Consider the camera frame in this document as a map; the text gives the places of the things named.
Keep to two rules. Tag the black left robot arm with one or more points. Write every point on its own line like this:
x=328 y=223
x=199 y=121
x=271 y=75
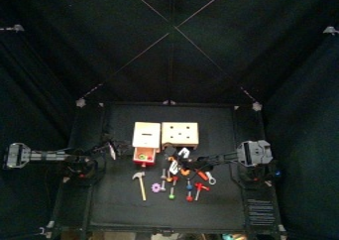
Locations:
x=44 y=156

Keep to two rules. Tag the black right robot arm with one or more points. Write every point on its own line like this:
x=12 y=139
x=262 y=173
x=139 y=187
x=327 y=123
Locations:
x=247 y=153

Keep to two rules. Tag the orange toy nut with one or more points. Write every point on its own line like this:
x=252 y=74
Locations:
x=184 y=172

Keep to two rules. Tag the wooden drawer cabinet box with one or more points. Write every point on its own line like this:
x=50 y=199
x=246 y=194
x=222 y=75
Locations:
x=146 y=135

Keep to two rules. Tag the green toy nut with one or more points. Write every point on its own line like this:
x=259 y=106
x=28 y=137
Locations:
x=142 y=156

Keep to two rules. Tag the red wooden drawer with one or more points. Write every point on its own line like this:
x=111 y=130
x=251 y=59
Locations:
x=144 y=157

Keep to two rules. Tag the purple toy gear nut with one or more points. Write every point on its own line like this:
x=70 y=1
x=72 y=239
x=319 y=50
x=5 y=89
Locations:
x=155 y=187

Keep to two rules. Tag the grey toy screw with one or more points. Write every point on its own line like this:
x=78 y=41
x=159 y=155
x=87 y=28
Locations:
x=163 y=174

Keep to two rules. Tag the orange toy screw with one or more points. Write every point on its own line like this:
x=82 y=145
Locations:
x=170 y=178

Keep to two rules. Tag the small red toy bolt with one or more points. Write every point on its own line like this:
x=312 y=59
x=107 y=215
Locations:
x=175 y=180

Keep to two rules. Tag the wooden block with holes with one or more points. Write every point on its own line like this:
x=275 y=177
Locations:
x=180 y=134

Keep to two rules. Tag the blue head toy screw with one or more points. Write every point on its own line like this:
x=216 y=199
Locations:
x=190 y=185

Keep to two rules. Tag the red toy T-shaped tool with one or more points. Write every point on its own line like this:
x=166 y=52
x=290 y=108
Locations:
x=199 y=188

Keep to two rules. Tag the green head toy screw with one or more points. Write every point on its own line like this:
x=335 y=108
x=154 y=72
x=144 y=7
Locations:
x=171 y=195

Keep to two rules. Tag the red head toy screw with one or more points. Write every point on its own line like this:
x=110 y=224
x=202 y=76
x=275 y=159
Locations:
x=190 y=197

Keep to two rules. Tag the grey frame corner clip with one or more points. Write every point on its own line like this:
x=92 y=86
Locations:
x=80 y=102
x=256 y=106
x=167 y=102
x=330 y=30
x=16 y=28

